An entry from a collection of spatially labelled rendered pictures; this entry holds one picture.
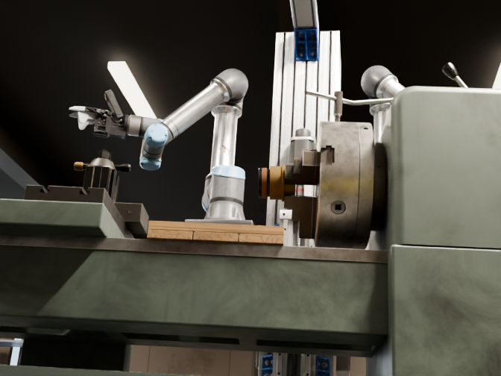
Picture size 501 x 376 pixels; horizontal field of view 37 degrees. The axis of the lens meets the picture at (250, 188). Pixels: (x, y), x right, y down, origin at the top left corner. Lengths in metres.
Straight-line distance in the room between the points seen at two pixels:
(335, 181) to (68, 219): 0.60
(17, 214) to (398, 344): 0.85
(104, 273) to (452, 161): 0.80
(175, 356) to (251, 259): 9.53
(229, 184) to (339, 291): 0.99
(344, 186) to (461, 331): 0.41
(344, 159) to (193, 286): 0.45
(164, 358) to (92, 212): 9.57
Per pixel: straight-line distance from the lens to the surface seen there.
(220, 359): 10.99
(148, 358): 11.23
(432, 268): 1.59
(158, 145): 2.55
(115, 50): 5.38
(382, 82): 2.64
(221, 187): 2.51
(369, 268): 1.63
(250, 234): 1.63
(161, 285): 1.63
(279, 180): 1.82
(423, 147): 1.69
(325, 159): 1.72
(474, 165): 1.70
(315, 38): 2.93
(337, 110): 1.90
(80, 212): 1.64
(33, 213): 1.67
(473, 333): 1.58
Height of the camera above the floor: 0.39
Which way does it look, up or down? 21 degrees up
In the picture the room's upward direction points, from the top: 4 degrees clockwise
